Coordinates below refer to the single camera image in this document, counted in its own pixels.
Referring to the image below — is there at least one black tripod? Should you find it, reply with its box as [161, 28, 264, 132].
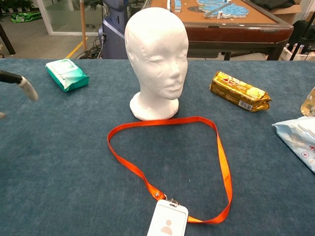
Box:
[289, 14, 315, 61]

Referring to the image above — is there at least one blue mahjong tile cluster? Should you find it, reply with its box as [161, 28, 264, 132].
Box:
[196, 0, 249, 19]

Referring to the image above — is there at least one black bag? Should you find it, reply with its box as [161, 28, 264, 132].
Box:
[287, 20, 315, 54]

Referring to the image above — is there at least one gold biscuit packet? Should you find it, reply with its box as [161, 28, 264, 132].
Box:
[209, 70, 272, 113]

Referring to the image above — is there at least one white framed glass partition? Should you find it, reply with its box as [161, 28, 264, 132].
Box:
[36, 0, 104, 36]

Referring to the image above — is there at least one dark furniture leg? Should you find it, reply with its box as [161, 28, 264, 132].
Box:
[0, 23, 16, 55]

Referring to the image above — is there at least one black cloth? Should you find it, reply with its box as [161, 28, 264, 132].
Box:
[250, 0, 296, 11]

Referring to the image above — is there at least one green potted plant row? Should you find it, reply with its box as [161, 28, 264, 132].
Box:
[0, 0, 34, 13]

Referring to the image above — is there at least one wooden pole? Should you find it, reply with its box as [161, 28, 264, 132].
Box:
[80, 0, 88, 52]

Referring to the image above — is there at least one brown mahjong table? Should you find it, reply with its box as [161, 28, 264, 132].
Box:
[147, 0, 294, 61]

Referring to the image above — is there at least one white badge holder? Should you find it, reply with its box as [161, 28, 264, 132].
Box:
[147, 198, 189, 236]

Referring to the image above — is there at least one black floor cable bundle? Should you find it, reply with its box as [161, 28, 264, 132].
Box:
[75, 36, 103, 59]

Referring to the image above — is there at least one white storage crate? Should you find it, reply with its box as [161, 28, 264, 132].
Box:
[280, 44, 315, 61]

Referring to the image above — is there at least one orange lanyard strap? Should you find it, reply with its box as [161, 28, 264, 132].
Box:
[107, 116, 233, 225]

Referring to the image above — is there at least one yellow tea bottle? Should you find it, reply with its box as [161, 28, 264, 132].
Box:
[300, 87, 315, 117]

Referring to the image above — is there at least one cardboard box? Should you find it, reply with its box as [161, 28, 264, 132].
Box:
[268, 3, 315, 25]

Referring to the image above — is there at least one blue robot base machine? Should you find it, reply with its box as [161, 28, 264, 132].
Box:
[98, 0, 148, 59]

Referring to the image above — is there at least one green wet wipes pack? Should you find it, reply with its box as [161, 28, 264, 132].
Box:
[45, 58, 90, 92]

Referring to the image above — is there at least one white foam mannequin head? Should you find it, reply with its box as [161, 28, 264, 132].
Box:
[124, 6, 189, 121]

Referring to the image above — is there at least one light blue wet wipes pack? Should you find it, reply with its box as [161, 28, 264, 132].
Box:
[271, 116, 315, 173]

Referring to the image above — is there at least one green bag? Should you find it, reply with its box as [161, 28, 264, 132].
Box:
[10, 11, 42, 24]

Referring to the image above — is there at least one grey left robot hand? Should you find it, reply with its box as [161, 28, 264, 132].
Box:
[0, 70, 39, 119]

